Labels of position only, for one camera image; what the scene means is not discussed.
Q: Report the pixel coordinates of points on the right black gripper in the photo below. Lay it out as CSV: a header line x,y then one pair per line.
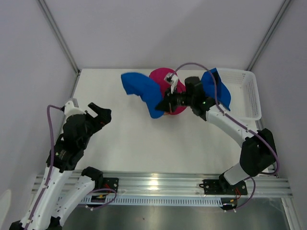
x,y
167,104

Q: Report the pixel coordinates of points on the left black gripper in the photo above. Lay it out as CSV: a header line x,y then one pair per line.
x,y
103,117

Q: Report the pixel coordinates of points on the blue cap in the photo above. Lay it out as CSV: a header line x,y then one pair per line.
x,y
223,94
144,87

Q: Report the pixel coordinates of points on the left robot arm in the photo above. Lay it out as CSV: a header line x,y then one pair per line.
x,y
47,210

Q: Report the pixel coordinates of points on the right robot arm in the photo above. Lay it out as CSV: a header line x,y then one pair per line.
x,y
258,150

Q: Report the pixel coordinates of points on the white plastic basket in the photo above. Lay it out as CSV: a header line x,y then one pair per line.
x,y
245,101

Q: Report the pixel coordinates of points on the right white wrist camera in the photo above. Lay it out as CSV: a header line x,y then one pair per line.
x,y
172,80

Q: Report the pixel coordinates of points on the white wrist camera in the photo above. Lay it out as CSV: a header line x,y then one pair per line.
x,y
71,107
172,80

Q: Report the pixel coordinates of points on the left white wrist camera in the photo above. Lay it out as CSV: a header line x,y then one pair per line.
x,y
71,107

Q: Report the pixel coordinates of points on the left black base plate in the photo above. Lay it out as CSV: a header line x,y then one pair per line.
x,y
111,182

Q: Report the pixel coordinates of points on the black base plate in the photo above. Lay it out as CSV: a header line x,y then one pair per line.
x,y
216,187
111,182

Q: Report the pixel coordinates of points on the aluminium mounting rail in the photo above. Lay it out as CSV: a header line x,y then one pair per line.
x,y
187,184

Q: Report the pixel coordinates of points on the white slotted cable duct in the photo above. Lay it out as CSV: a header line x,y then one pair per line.
x,y
154,201

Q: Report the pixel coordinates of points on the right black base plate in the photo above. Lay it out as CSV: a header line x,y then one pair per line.
x,y
216,187

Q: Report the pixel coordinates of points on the left frame post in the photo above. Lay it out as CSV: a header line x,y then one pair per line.
x,y
58,35

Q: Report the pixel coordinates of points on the frame post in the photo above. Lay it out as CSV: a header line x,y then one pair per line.
x,y
269,33
58,35

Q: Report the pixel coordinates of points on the right frame post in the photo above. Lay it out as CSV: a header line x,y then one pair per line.
x,y
269,33

